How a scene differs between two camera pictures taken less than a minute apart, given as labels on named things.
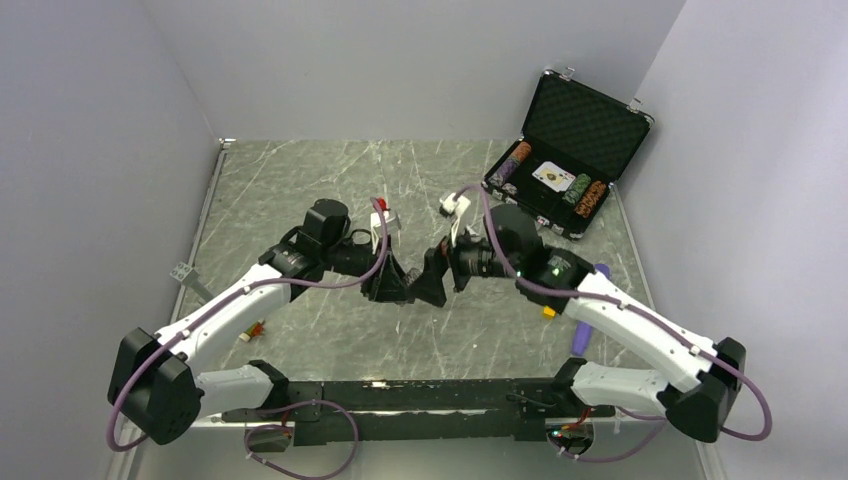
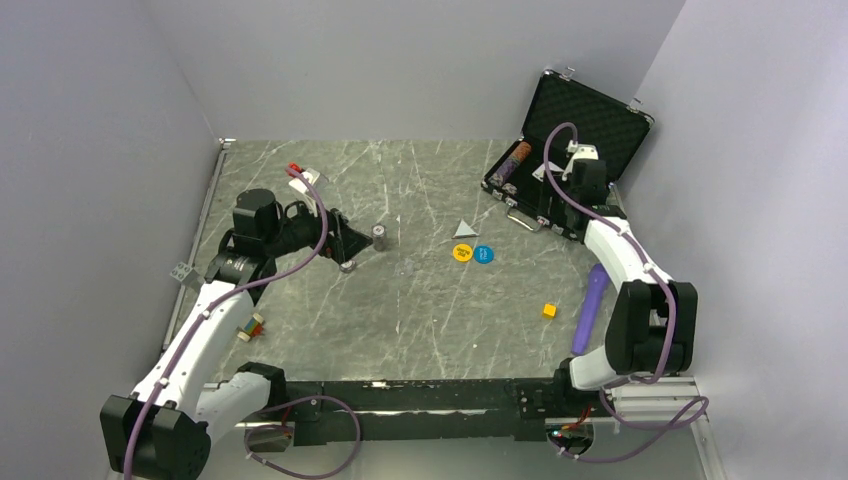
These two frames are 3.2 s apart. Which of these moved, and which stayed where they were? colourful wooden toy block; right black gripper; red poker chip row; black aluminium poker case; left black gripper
Moved: right black gripper; left black gripper
Stayed: black aluminium poker case; red poker chip row; colourful wooden toy block
